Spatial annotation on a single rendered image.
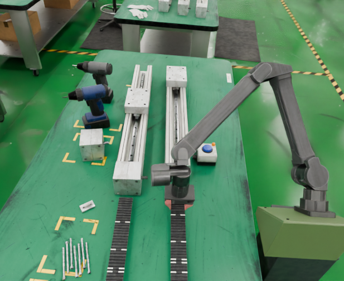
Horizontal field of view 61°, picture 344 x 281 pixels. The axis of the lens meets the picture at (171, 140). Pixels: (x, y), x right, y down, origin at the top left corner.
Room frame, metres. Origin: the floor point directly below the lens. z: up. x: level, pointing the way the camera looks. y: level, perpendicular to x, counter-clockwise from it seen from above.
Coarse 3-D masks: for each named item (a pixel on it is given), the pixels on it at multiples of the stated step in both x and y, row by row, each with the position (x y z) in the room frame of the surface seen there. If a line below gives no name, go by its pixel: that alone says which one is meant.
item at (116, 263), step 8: (120, 200) 0.64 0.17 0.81; (128, 200) 0.64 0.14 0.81; (120, 208) 0.61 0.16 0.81; (128, 208) 0.61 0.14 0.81; (120, 216) 0.57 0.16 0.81; (128, 216) 0.57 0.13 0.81; (120, 224) 0.54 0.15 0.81; (128, 224) 0.54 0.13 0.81; (120, 232) 0.51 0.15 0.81; (128, 232) 0.51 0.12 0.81; (112, 240) 0.48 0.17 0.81; (120, 240) 0.48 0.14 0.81; (112, 248) 0.45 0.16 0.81; (120, 248) 0.46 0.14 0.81; (112, 256) 0.43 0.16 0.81; (120, 256) 0.43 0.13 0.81; (112, 264) 0.40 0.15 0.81; (120, 264) 0.40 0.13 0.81; (112, 272) 0.38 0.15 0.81; (120, 272) 0.38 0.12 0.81; (112, 280) 0.35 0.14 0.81; (120, 280) 0.36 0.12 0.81
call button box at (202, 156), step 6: (204, 144) 0.94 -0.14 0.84; (210, 144) 0.95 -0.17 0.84; (198, 150) 0.91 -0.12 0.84; (198, 156) 0.87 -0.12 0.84; (204, 156) 0.87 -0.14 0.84; (210, 156) 0.88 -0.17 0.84; (216, 156) 0.88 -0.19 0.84; (198, 162) 0.87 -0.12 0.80; (204, 162) 0.87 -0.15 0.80; (210, 162) 0.88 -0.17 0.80
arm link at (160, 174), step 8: (184, 152) 0.65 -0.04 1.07; (184, 160) 0.63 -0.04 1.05; (152, 168) 0.62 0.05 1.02; (160, 168) 0.62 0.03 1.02; (168, 168) 0.62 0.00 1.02; (152, 176) 0.59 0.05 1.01; (160, 176) 0.60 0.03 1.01; (168, 176) 0.60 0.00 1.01; (152, 184) 0.58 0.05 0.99; (160, 184) 0.59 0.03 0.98; (168, 184) 0.59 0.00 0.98
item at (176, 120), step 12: (168, 96) 1.26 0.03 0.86; (180, 96) 1.30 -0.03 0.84; (168, 108) 1.16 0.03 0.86; (180, 108) 1.22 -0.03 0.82; (168, 120) 1.06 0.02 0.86; (180, 120) 1.12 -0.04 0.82; (168, 132) 0.98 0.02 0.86; (180, 132) 1.03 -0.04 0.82; (168, 144) 0.90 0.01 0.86; (168, 156) 0.83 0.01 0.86
